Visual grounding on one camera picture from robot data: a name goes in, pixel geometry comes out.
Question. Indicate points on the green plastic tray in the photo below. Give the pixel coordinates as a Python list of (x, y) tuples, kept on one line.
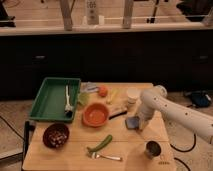
[(50, 101)]

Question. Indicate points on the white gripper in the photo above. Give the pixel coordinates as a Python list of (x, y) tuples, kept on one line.
[(145, 113)]

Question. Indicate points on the blue sponge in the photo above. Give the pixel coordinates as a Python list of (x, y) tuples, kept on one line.
[(132, 122)]

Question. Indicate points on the white paper cup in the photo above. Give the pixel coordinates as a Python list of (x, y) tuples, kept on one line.
[(132, 95)]

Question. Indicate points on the orange bowl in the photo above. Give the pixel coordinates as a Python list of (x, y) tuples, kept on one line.
[(95, 115)]

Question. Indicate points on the white dish brush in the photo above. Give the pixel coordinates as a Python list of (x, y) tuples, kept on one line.
[(68, 106)]

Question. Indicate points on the light green toy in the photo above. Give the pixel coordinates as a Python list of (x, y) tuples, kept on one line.
[(83, 98)]

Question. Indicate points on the orange toy fruit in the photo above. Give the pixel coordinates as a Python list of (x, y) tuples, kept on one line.
[(102, 91)]

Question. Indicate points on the metal fork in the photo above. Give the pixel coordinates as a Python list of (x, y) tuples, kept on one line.
[(95, 155)]

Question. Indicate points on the small metal cup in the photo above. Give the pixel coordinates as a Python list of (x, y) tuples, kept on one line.
[(153, 149)]

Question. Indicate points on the black handled knife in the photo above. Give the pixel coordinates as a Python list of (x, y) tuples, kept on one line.
[(117, 112)]

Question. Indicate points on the white remote control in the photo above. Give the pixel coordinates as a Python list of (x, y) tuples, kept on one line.
[(92, 12)]

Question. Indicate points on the dark bowl with food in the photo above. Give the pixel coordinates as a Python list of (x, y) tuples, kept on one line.
[(56, 135)]

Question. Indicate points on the black clamp post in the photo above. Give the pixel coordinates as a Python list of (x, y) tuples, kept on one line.
[(28, 128)]

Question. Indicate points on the grey cloth item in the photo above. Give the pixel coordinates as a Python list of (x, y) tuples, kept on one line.
[(89, 87)]

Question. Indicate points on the dark blue floor object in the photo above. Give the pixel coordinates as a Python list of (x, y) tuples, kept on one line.
[(199, 99)]

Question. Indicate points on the yellow banana toy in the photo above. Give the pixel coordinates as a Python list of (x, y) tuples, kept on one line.
[(111, 96)]

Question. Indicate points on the green vegetable toy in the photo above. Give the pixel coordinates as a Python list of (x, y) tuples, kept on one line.
[(101, 145)]

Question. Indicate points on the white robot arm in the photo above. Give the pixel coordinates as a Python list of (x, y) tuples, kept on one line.
[(155, 99)]

